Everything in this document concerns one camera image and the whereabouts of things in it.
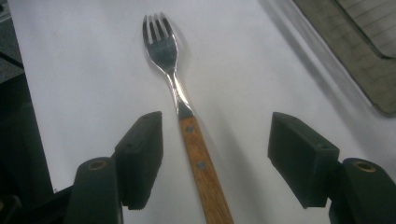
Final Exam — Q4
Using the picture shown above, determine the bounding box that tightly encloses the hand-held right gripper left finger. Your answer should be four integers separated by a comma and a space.
113, 111, 164, 211

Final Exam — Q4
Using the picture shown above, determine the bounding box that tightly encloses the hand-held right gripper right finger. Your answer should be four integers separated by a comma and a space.
267, 111, 341, 210

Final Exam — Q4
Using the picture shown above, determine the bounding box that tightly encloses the wooden-handled metal fork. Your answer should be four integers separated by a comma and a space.
142, 12, 235, 224

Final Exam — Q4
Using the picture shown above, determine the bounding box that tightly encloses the smoky clear plastic bin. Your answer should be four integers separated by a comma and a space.
292, 0, 396, 118

